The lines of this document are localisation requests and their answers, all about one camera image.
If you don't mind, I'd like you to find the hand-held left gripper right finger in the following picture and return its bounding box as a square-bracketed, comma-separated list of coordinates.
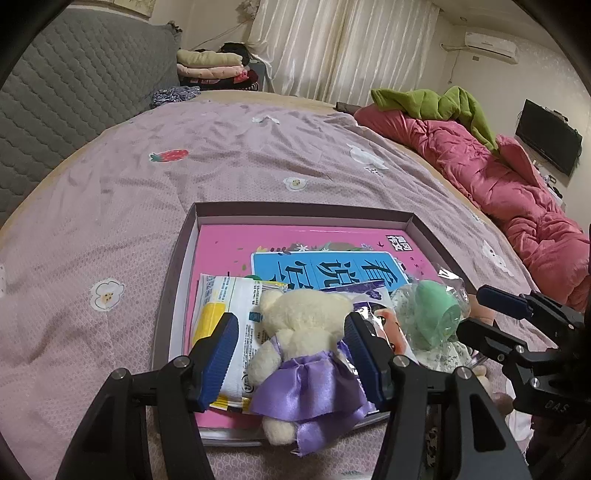
[344, 311, 527, 480]

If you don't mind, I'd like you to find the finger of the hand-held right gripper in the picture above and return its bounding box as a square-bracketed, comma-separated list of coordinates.
[475, 284, 579, 334]
[455, 318, 533, 371]

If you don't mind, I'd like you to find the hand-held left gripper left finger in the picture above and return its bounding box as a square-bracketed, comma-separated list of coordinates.
[55, 311, 241, 480]

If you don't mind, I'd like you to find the green makeup sponge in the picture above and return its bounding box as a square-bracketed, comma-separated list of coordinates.
[394, 265, 470, 352]

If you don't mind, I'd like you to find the shallow grey cardboard box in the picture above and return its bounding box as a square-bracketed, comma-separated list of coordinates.
[150, 202, 481, 448]

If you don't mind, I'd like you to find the cream teddy bear purple dress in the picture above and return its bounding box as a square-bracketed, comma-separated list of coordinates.
[249, 291, 378, 457]

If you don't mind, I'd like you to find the green toy in plastic bag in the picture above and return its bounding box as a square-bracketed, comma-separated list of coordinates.
[392, 286, 476, 376]

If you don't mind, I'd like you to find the yellow white tissue packet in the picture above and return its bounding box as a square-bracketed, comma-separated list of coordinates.
[191, 273, 288, 412]

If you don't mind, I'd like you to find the white floral cloth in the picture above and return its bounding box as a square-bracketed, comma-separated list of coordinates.
[505, 410, 533, 454]

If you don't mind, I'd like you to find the pink book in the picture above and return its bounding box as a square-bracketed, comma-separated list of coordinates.
[194, 224, 437, 444]

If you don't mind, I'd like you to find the pink quilt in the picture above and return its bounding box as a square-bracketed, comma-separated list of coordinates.
[355, 105, 591, 313]

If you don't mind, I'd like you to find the purple printed bedsheet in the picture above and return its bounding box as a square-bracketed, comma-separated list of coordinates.
[0, 95, 570, 480]

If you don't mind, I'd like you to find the green blanket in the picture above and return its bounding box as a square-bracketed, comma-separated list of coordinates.
[370, 85, 500, 154]

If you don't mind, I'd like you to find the white air conditioner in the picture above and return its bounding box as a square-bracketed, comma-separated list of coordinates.
[463, 30, 520, 65]

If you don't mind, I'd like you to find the dark patterned cloth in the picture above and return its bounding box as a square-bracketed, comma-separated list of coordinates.
[150, 87, 202, 110]

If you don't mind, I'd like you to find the dark folded clothing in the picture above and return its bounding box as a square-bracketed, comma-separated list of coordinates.
[179, 69, 262, 91]

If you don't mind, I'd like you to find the blue chair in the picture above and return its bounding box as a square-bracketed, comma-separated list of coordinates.
[252, 62, 274, 92]

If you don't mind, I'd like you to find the folded pink blanket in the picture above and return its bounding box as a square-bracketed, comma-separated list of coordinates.
[178, 64, 248, 80]

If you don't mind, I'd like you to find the folded beige blanket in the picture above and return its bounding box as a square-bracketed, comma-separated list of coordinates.
[177, 48, 243, 68]

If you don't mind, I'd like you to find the white striped curtain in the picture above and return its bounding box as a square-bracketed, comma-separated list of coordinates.
[249, 0, 440, 108]

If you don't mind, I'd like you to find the grey quilted headboard cover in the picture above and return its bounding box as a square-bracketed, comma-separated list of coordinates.
[0, 7, 182, 227]

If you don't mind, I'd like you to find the black wall television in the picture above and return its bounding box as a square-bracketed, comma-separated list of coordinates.
[515, 98, 584, 176]

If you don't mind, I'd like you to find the floral wall painting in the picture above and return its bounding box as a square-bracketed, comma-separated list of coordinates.
[111, 0, 158, 19]

